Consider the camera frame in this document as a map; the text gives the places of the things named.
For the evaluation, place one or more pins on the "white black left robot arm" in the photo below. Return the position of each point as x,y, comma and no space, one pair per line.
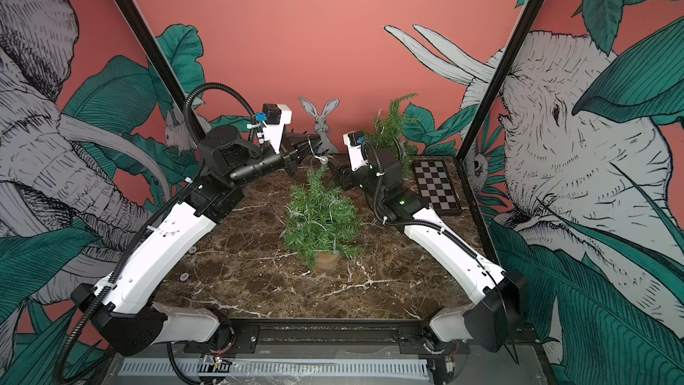
120,306

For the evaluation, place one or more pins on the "large green christmas tree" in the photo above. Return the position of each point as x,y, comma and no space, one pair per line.
320,219

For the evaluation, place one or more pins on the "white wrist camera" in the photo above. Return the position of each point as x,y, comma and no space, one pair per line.
354,141
270,124

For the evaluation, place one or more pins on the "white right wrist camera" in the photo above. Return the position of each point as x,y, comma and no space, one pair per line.
354,141

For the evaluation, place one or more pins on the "black frame post right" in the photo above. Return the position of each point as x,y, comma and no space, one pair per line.
510,53

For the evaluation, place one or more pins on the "black frame post left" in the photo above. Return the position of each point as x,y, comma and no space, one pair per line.
174,60

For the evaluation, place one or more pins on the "large tree wooden base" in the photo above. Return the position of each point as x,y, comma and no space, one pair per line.
327,260

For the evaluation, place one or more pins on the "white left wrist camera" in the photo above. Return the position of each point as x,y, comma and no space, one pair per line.
270,124

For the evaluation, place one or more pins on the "small green christmas tree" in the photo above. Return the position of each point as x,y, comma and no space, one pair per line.
388,132

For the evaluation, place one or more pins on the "black frame post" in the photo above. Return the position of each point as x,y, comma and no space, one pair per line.
174,60
510,53

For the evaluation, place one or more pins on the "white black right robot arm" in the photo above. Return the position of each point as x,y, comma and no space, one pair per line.
495,311

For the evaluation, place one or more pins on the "black white chessboard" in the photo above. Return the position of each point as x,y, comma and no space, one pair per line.
435,186

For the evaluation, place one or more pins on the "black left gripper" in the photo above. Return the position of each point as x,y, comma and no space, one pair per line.
297,157

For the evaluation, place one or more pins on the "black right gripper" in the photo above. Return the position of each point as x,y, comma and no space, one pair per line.
346,176

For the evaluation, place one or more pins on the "white slotted cable tray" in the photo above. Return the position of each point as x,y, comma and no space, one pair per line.
252,368

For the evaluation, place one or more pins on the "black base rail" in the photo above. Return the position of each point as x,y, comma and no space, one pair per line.
410,336

